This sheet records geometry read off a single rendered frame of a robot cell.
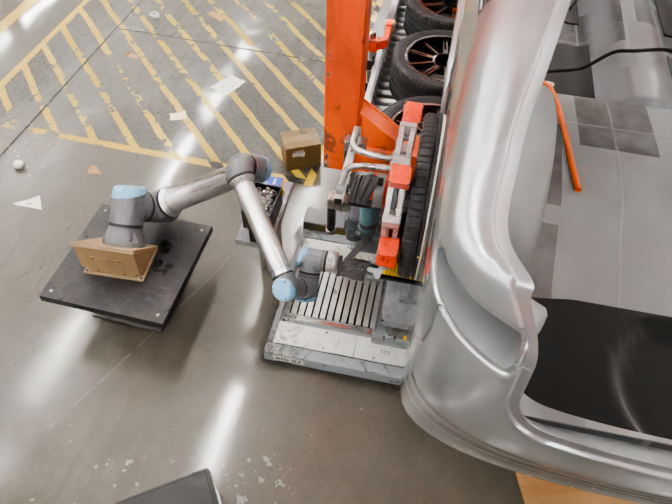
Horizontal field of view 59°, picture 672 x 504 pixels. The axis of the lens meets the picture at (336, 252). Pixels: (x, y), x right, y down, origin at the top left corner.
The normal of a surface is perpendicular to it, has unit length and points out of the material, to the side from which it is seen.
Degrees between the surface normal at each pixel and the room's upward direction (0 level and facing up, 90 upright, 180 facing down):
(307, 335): 0
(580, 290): 14
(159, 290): 0
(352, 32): 90
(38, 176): 0
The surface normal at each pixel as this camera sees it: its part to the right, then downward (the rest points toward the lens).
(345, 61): -0.20, 0.75
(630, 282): -0.04, -0.35
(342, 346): 0.03, -0.64
